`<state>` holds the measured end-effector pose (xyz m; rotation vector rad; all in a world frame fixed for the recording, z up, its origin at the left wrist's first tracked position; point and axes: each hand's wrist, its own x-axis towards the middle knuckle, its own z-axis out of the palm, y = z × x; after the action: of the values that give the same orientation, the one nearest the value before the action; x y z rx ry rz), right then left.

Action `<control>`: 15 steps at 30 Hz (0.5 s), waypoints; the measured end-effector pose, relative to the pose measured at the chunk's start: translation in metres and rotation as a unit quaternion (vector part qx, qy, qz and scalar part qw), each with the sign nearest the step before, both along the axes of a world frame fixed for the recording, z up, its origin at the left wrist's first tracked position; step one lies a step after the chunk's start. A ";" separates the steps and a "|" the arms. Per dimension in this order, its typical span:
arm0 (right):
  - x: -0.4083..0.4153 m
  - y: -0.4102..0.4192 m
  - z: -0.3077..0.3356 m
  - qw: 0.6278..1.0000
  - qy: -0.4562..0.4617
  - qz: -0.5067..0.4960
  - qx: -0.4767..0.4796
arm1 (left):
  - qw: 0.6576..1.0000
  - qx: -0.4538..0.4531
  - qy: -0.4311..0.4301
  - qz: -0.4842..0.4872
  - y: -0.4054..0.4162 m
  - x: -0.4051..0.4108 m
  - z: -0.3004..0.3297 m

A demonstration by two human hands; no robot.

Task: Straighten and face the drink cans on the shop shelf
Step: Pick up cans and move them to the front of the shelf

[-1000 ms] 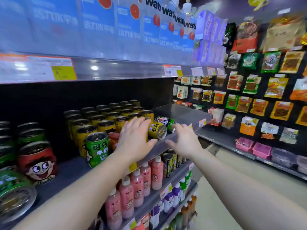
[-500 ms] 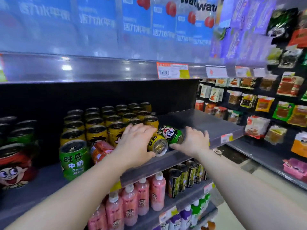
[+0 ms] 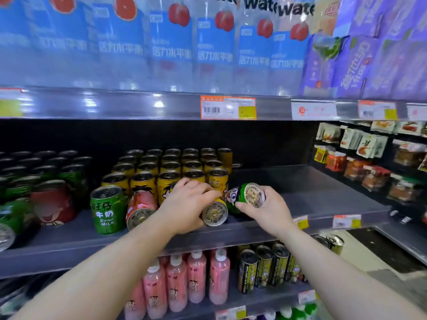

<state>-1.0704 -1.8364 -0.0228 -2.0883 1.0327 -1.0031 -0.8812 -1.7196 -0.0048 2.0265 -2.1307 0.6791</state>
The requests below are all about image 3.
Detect person's left hand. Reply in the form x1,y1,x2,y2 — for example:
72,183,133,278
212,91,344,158
156,178,222,236

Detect person's right hand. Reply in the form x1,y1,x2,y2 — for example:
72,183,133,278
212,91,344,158
235,185,298,239

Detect grey metal shelf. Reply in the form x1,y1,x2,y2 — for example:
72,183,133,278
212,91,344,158
115,280,319,320
0,164,393,279
0,85,427,122

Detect rows of yellow cans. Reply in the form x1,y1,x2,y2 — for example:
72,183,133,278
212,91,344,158
101,147,234,205

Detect rows of green cans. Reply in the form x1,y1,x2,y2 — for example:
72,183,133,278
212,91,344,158
0,149,94,252

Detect person's right forearm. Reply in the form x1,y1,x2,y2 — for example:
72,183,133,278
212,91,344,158
278,226,427,320

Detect person's left forearm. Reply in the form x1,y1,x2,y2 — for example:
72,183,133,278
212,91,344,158
13,213,191,320

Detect white mascot shelf sign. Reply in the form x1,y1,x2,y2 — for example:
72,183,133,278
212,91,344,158
290,100,338,121
406,103,427,122

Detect row of black yellow tins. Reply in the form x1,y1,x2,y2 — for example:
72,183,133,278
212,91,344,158
237,233,345,296

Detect row of pink drink bottles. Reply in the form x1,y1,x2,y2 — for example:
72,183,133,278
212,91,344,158
124,248,231,320

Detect row of colourful drink bottles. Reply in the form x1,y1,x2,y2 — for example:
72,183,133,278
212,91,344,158
263,302,318,320

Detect row of blue label bottles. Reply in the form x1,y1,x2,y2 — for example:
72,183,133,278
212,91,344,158
0,0,316,97

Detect stack of purple packets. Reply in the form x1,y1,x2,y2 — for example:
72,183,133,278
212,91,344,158
300,0,427,101

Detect wall of hanging snack packets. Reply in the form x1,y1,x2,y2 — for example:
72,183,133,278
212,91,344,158
313,121,427,205

